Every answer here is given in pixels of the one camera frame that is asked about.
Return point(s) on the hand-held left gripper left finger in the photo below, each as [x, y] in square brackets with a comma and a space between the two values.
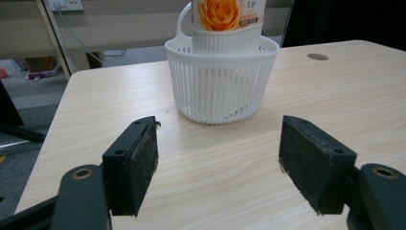
[134, 166]

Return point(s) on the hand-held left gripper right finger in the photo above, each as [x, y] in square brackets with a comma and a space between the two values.
[314, 166]

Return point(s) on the white plastic basket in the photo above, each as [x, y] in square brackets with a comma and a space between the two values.
[220, 89]

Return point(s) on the white pump bottle orange label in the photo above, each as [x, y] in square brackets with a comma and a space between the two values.
[220, 14]

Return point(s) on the black metal stand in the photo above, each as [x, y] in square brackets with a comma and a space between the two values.
[12, 121]

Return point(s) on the pink and purple item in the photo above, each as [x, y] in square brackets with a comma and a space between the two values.
[41, 75]

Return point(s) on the brown cardboard box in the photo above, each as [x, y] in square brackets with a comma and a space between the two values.
[41, 64]

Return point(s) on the red item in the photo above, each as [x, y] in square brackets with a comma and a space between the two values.
[2, 72]

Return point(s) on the metal floor rail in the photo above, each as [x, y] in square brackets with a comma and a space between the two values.
[16, 147]

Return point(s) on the white wall socket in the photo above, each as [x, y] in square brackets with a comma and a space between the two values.
[65, 4]

